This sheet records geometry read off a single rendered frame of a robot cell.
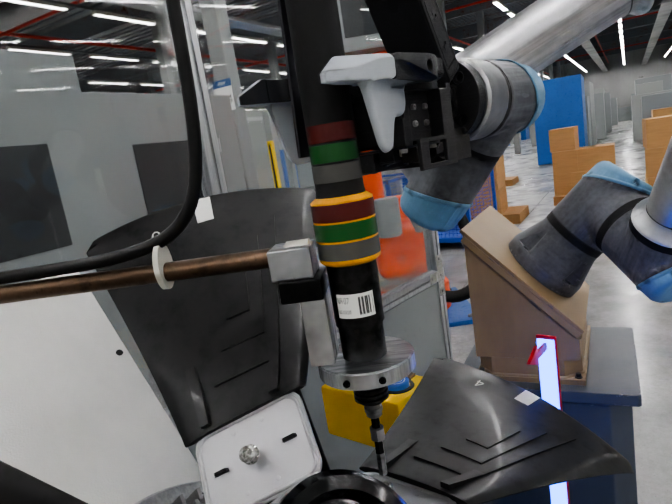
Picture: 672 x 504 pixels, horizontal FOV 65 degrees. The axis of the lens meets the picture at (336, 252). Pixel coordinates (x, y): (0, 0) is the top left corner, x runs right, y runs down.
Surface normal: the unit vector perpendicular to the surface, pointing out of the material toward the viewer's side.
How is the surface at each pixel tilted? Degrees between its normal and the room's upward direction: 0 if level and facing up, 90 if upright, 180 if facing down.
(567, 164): 90
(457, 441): 10
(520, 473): 18
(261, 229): 38
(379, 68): 90
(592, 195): 63
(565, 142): 90
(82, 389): 50
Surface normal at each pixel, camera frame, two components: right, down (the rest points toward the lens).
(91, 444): 0.48, -0.62
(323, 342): -0.09, 0.20
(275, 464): -0.34, -0.48
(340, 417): -0.64, 0.24
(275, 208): -0.01, -0.69
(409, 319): 0.76, 0.00
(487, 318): -0.44, 0.24
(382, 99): 0.88, -0.05
